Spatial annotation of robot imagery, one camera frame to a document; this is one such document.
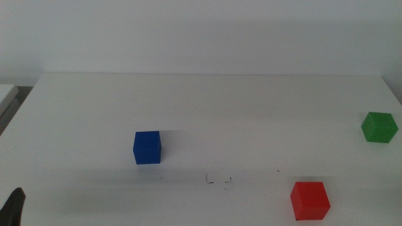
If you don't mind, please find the red cube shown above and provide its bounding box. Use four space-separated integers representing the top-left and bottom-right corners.
290 181 332 221

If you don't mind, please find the green cube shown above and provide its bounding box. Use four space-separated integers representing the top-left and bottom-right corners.
361 111 399 144

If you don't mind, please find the blue cube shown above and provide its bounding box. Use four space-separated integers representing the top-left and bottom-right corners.
133 131 162 165

